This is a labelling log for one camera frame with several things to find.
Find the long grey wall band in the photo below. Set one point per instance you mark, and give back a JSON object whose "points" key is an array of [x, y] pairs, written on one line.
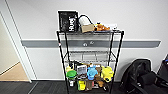
{"points": [[40, 43]]}

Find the small cardboard box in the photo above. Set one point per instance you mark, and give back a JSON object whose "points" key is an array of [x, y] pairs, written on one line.
{"points": [[88, 28]]}

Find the black office chair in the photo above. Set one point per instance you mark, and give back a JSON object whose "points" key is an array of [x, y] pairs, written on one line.
{"points": [[143, 78]]}

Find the wall sockets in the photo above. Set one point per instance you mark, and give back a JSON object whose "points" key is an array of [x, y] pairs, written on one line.
{"points": [[88, 43]]}

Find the white bottle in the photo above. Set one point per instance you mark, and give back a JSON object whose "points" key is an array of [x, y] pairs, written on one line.
{"points": [[71, 83]]}

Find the grey printed box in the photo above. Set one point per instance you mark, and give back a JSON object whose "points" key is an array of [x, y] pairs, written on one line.
{"points": [[82, 71]]}

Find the orange plush toy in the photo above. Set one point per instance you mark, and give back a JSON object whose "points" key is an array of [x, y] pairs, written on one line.
{"points": [[101, 27]]}

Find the white door frame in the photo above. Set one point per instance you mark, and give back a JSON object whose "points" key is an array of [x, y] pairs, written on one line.
{"points": [[15, 40]]}

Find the small yellow toy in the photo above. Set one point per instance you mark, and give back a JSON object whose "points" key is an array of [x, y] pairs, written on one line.
{"points": [[81, 85]]}

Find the large yellow toy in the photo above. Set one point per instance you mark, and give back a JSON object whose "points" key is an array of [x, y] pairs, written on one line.
{"points": [[107, 73]]}

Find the black Huel bag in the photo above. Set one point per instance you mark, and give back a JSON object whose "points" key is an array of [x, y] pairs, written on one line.
{"points": [[67, 21]]}

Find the flat white box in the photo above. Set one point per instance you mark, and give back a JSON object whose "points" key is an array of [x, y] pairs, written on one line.
{"points": [[114, 26]]}

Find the blue toy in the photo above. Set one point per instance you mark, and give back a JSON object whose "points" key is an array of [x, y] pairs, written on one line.
{"points": [[92, 73]]}

